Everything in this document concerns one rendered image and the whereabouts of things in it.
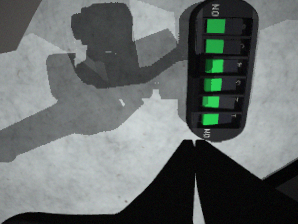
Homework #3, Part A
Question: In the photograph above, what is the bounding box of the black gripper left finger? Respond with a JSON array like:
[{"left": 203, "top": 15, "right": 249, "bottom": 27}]
[{"left": 1, "top": 140, "right": 197, "bottom": 224}]

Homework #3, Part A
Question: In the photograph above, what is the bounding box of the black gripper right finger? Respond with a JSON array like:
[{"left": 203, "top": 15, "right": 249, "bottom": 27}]
[{"left": 194, "top": 140, "right": 298, "bottom": 224}]

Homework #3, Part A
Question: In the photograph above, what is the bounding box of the dark grey switch panel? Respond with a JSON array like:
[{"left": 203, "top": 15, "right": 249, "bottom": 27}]
[{"left": 185, "top": 0, "right": 259, "bottom": 143}]

